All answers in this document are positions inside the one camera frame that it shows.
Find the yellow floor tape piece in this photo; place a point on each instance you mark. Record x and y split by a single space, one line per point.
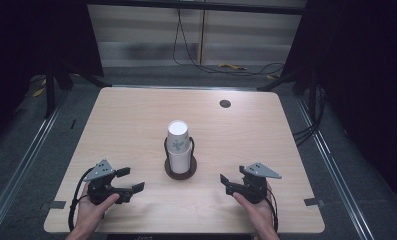
38 92
232 66

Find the black overhead beam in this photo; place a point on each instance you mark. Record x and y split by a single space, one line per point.
199 6

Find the person's right hand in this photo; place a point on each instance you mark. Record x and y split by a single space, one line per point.
257 213

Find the dark round cup holder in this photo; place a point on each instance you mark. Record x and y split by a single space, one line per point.
172 175

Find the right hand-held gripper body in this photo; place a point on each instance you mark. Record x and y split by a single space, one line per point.
256 181

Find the round grey table grommet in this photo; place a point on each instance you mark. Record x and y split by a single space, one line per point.
225 103

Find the metal floor rail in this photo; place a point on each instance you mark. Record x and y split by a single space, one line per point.
26 156
332 166

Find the black curtain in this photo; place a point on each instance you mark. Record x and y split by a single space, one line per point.
36 36
362 83

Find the black metal stand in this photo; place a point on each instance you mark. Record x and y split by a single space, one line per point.
49 96
286 80

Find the person's left hand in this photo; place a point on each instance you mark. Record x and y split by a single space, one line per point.
91 213

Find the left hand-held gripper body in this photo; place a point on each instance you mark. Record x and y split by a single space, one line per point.
101 186

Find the grey tape strip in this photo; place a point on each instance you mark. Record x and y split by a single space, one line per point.
57 204
313 202

